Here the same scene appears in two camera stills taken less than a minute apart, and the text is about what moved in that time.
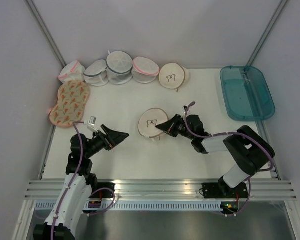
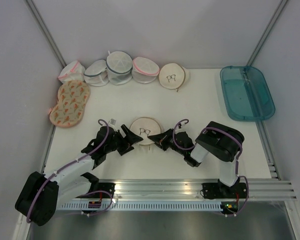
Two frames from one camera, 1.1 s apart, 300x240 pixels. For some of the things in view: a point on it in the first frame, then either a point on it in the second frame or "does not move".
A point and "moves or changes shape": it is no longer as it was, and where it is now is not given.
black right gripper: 169,126 to 160,139
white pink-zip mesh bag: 144,70 does not move
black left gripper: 112,138 to 131,139
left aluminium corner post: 38,18 does not move
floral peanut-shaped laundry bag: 72,98 does not move
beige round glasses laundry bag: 148,119 moves or changes shape
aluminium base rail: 164,189 does not move
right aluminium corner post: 267,31 does not move
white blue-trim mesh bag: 96,73 does not move
